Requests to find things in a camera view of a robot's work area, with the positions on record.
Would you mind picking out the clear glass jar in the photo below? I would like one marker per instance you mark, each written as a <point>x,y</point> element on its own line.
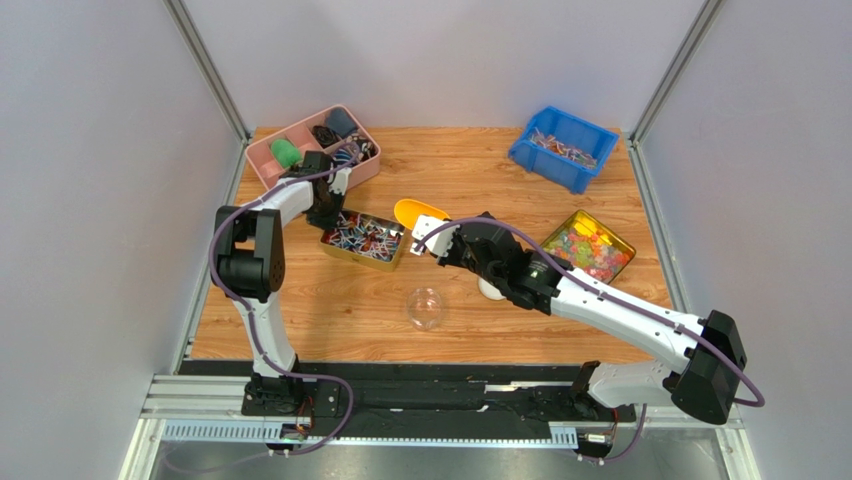
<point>425,310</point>

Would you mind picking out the green rolled sock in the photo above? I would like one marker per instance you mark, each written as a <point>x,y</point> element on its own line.
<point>285,153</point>

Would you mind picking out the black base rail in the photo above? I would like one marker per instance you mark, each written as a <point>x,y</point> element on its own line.
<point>436,401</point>

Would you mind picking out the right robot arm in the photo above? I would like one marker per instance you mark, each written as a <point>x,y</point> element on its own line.
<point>697,363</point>

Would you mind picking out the gold tin of lollipops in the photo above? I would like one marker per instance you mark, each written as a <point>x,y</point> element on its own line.
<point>365,239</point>

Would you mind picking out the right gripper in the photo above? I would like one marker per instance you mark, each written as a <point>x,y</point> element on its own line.
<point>456,248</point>

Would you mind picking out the white jar lid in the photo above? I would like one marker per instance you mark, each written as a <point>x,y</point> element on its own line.
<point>489,291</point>

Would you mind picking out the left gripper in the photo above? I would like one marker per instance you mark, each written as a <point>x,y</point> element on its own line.
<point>327,223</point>

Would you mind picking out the tin of gummy candies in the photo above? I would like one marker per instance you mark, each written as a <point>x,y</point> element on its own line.
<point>588,244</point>

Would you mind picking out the pink compartment organizer box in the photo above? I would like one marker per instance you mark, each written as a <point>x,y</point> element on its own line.
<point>311,134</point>

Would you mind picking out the blue plastic bin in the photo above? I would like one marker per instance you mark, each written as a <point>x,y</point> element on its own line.
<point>563,148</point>

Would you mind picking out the yellow plastic scoop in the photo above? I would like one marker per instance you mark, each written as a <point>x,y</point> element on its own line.
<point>407,211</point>

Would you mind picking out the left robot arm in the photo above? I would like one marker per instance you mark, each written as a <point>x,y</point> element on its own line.
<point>246,260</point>

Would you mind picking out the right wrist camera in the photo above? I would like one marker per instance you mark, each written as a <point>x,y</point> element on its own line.
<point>430,235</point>

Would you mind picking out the dark blue rolled sock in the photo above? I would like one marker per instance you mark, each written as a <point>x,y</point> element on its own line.
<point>340,122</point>

